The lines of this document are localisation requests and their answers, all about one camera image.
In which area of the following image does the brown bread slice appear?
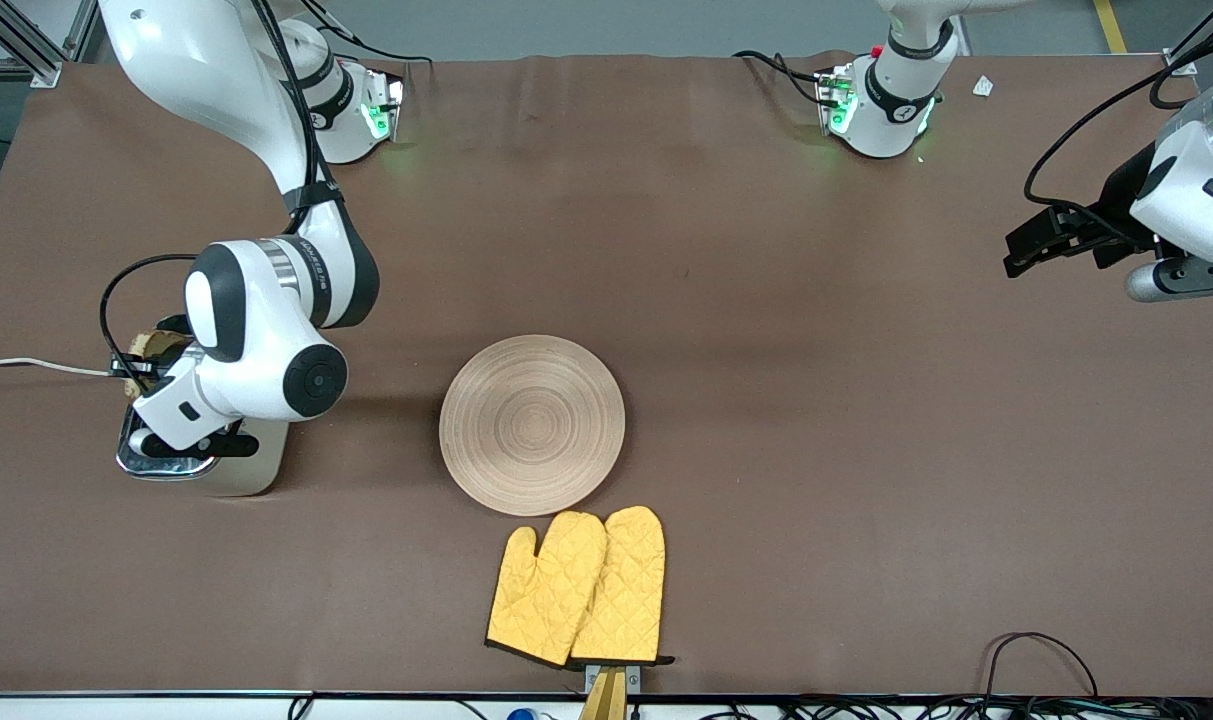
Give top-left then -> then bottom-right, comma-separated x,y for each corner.
126,330 -> 193,401

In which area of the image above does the wooden stick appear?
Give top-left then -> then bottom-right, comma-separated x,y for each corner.
578,668 -> 629,720

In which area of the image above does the chrome and cream toaster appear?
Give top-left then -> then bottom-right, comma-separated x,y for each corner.
116,340 -> 295,498

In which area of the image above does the round wooden plate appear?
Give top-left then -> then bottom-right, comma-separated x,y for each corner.
439,334 -> 627,518

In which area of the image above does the brown table cover sheet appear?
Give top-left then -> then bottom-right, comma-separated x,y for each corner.
0,52 -> 1213,698

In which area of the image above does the yellow quilted oven mitt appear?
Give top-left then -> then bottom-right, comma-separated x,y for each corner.
485,511 -> 608,668
569,505 -> 675,667

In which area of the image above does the aluminium frame profile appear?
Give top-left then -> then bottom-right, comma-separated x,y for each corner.
1164,0 -> 1213,79
0,0 -> 102,89

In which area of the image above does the black right base cable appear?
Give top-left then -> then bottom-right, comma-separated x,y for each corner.
306,0 -> 434,69

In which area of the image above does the black base cable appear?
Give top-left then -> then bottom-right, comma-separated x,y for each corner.
732,48 -> 829,109
306,0 -> 434,69

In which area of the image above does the white toaster power cord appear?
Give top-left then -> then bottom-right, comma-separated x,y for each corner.
0,357 -> 114,380

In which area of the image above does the looped black cable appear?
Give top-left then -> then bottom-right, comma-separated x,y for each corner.
984,632 -> 1100,699

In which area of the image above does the black left base cable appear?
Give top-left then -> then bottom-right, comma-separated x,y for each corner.
732,48 -> 829,109

